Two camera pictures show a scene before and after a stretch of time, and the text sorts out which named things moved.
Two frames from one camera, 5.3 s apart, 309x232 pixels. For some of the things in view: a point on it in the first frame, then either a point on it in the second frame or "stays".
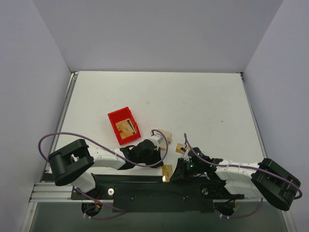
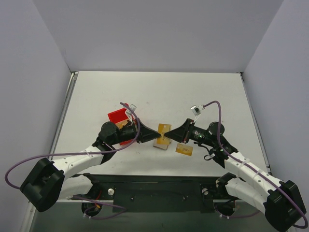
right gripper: (180, 172) → (186, 130)
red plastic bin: (119, 116) stays
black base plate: (152, 194) stays
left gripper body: (156, 157) → (139, 130)
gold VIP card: (167, 171) → (162, 128)
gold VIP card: (178, 149) stays
